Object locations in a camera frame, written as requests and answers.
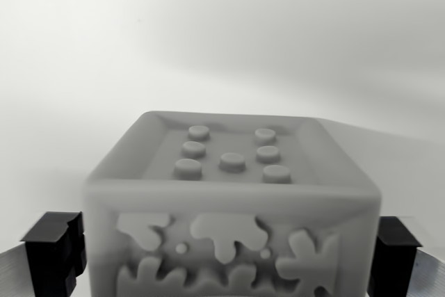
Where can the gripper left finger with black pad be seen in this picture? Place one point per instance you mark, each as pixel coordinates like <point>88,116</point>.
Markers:
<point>48,251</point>

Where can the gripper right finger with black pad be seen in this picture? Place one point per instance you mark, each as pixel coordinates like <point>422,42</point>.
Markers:
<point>393,255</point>

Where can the grey embossed cube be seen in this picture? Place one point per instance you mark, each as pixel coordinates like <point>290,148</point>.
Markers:
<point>229,203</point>

